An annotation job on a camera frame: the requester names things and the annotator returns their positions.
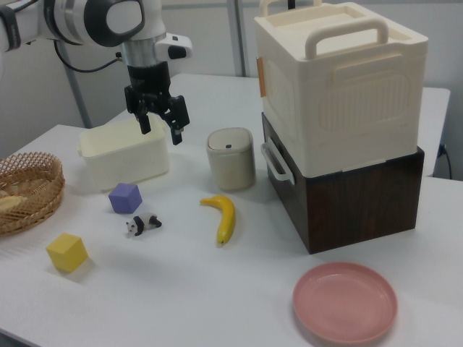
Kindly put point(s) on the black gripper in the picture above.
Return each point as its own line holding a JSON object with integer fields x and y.
{"x": 148, "y": 77}

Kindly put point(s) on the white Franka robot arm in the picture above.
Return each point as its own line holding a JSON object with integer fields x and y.
{"x": 72, "y": 18}

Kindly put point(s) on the dark wood drawer cabinet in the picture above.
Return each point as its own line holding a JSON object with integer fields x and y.
{"x": 361, "y": 209}

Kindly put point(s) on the cream plastic tub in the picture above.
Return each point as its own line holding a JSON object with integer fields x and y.
{"x": 126, "y": 162}

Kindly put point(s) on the beige mini trash bin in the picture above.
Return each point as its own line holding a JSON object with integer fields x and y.
{"x": 231, "y": 166}

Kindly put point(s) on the purple foam cube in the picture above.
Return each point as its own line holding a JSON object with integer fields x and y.
{"x": 124, "y": 198}

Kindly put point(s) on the small panda figurine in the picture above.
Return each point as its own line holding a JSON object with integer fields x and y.
{"x": 142, "y": 223}

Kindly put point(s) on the copper box latch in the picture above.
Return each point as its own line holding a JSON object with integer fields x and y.
{"x": 261, "y": 76}

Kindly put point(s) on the yellow toy banana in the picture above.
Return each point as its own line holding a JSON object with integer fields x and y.
{"x": 226, "y": 217}

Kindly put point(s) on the woven wicker basket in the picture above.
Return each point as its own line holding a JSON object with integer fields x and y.
{"x": 36, "y": 213}

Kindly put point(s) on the yellow foam cube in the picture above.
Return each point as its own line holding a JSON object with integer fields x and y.
{"x": 67, "y": 253}

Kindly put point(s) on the toy bread loaf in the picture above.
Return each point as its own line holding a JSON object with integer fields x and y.
{"x": 11, "y": 203}

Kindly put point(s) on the black stand pole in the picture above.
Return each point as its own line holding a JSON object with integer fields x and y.
{"x": 291, "y": 3}

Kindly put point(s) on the cream plastic storage box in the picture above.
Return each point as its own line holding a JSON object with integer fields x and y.
{"x": 343, "y": 90}

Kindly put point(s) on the pink plastic plate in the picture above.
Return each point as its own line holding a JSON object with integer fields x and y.
{"x": 343, "y": 303}

